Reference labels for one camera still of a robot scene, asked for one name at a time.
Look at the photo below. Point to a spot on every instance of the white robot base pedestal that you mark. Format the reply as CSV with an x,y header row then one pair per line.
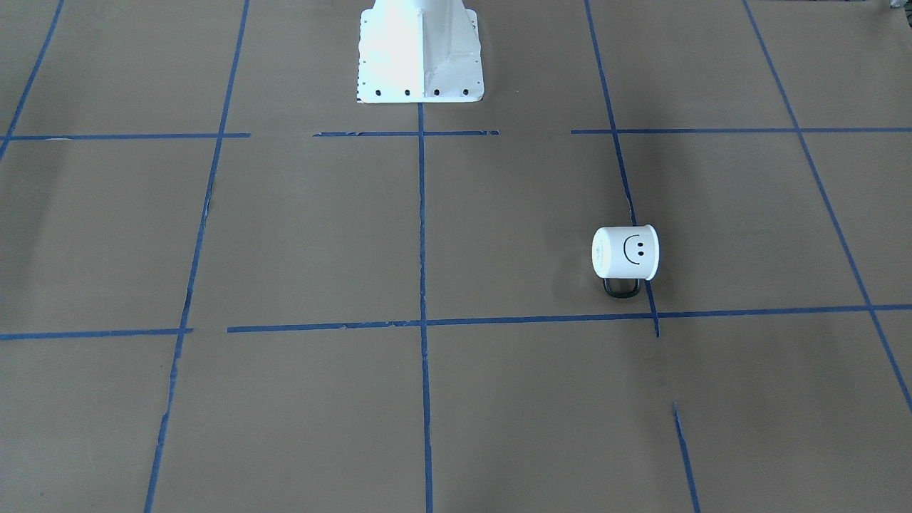
x,y
419,51

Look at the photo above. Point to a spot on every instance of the white smiley mug black handle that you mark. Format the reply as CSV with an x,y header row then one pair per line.
x,y
630,253

